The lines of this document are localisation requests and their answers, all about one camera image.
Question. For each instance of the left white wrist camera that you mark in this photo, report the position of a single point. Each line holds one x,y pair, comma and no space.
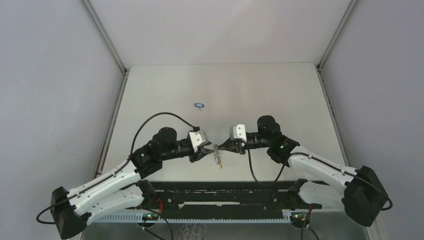
198,139

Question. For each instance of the white slotted cable duct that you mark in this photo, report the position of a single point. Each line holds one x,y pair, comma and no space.
136,217

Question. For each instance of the right aluminium frame post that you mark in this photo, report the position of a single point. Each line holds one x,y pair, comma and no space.
337,33

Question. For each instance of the left electronics board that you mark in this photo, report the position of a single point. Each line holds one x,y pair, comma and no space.
150,217

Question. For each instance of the aluminium frame post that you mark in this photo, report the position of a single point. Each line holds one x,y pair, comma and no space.
102,33
337,33

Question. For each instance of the electronics board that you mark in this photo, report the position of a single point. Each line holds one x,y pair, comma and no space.
150,217
299,220

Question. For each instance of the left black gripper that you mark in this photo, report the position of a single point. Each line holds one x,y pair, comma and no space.
201,152

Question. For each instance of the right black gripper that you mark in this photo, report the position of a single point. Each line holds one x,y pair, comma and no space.
233,145

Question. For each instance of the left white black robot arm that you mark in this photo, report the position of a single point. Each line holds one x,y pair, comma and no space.
73,210

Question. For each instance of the right electronics board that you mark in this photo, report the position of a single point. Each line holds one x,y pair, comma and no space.
299,220

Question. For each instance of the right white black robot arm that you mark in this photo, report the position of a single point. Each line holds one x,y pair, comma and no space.
358,192

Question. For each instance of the left aluminium frame post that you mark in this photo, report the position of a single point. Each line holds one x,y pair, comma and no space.
102,33

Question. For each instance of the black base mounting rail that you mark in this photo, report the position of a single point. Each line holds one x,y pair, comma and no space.
225,199

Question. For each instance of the blue tagged key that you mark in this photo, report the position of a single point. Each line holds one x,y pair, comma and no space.
199,105

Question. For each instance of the metal keyring with yellow tag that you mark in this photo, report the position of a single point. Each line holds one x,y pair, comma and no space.
217,156

